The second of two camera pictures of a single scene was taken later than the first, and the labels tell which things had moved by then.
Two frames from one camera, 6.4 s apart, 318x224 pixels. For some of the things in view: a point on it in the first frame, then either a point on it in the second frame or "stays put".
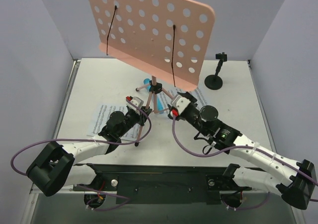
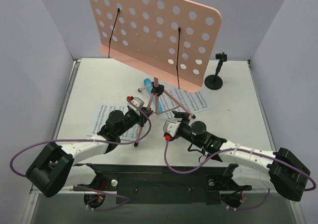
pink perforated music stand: [163, 35] stays put
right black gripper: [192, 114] → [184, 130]
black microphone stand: [215, 82] stays put
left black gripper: [143, 115] stays put
